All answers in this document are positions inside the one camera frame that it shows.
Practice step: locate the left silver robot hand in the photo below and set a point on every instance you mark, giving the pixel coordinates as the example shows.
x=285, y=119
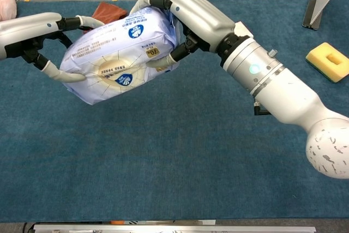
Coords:
x=27, y=31

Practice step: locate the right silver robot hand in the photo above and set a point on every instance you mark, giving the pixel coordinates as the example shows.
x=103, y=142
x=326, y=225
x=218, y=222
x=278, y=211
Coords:
x=201, y=17

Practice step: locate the white plastic wipes package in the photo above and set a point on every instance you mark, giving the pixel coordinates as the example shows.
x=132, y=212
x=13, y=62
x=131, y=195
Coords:
x=114, y=61

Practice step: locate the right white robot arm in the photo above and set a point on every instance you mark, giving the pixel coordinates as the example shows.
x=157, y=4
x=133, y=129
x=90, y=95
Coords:
x=283, y=91

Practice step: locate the pink plastic bag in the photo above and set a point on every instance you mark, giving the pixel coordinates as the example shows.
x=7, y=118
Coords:
x=6, y=3

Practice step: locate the small white box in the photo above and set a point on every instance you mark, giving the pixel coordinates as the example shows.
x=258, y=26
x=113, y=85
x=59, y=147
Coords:
x=244, y=29

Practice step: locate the orange brown folded cloth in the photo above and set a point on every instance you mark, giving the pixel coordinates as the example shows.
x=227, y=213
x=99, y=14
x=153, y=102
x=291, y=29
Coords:
x=110, y=12

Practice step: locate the dark flat stand base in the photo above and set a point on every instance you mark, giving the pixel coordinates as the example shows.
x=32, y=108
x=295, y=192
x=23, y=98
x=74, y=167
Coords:
x=310, y=16

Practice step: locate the yellow sponge with green backing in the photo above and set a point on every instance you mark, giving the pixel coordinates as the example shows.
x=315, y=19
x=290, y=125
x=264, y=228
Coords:
x=320, y=61

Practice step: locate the teal carpet table mat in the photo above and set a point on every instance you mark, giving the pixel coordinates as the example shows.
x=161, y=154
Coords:
x=169, y=148

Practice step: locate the aluminium profile rail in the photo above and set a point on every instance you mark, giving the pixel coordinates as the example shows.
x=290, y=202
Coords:
x=174, y=229

